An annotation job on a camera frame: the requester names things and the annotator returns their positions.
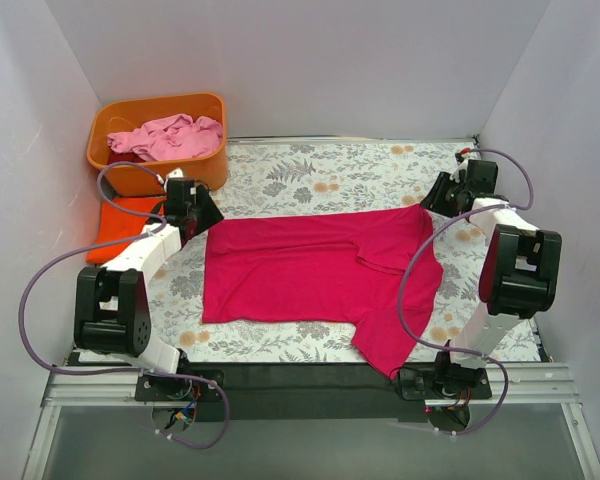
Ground magenta t shirt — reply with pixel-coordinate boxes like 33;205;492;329
202;205;443;375

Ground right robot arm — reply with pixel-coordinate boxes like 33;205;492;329
421;150;562;398

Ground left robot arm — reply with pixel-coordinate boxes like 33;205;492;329
74;178;223;400

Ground floral patterned table mat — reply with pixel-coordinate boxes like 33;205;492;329
74;138;549;364

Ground pink crumpled t shirt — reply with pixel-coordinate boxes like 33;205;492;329
107;114;224;162

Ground orange plastic basket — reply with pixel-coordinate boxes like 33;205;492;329
86;92;229;197

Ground folded orange t shirt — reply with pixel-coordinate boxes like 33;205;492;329
86;196;166;265

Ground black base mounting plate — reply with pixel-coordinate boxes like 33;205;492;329
134;363;493;422

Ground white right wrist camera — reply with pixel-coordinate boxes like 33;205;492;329
451;148;473;184

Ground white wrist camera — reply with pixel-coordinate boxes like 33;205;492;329
451;148;473;184
166;168;185;181

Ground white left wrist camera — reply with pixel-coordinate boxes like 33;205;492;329
166;168;185;181

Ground aluminium frame rail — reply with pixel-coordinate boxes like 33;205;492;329
22;362;600;479

